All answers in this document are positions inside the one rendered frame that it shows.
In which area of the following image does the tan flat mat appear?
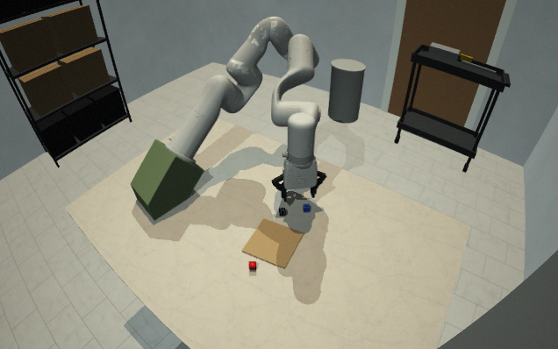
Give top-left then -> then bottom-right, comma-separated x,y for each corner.
242,218 -> 304,268

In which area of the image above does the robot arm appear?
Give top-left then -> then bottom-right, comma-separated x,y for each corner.
165,17 -> 321,165

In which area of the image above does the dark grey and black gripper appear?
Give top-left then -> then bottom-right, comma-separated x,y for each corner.
272,156 -> 326,202

